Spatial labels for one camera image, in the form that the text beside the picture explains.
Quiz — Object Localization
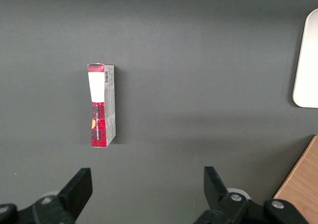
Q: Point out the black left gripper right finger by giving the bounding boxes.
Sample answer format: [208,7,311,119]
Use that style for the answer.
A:
[193,166,309,224]

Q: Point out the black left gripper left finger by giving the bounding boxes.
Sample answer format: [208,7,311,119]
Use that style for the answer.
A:
[0,168,93,224]

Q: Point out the beige rectangular tray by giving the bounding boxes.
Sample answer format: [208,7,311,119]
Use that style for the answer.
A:
[292,8,318,108]

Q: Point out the red tartan cardboard box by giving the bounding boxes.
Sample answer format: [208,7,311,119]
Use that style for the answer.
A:
[87,63,117,148]

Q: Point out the oak wooden drawer cabinet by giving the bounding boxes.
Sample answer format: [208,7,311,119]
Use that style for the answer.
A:
[273,134,318,224]

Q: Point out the dark grey table mat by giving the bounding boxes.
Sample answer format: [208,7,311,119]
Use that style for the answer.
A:
[0,0,318,224]

